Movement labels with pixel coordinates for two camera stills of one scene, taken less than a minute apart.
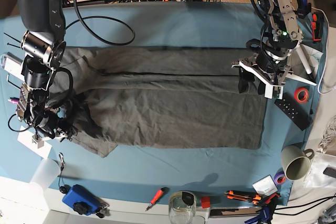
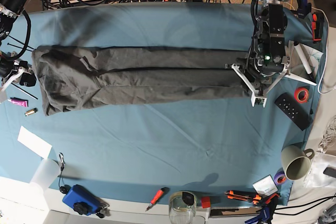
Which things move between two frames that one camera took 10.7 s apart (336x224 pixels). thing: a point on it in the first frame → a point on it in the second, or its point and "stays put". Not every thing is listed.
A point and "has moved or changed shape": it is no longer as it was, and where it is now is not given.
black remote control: (297, 112) stays put
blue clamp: (266, 211) stays put
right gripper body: (49, 126) → (13, 76)
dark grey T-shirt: (164, 97) has moved or changed shape
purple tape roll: (280, 178) stays put
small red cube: (205, 202) stays put
